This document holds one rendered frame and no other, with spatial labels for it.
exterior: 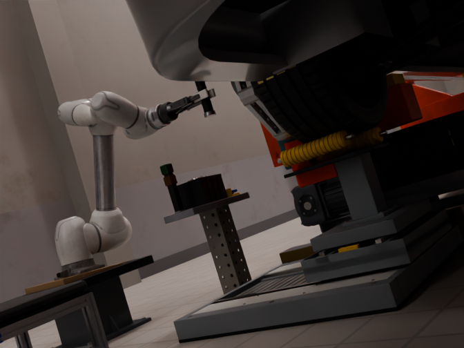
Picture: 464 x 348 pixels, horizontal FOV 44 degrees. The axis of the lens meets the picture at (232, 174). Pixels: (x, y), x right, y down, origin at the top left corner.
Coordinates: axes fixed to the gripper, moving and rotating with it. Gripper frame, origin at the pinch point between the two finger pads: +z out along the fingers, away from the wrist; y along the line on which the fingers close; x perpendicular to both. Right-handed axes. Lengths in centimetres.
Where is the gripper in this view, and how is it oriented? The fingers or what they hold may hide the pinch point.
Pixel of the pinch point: (204, 95)
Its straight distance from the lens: 215.2
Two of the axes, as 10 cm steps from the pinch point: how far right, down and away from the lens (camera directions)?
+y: -5.6, 1.3, -8.2
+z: 7.8, -2.7, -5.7
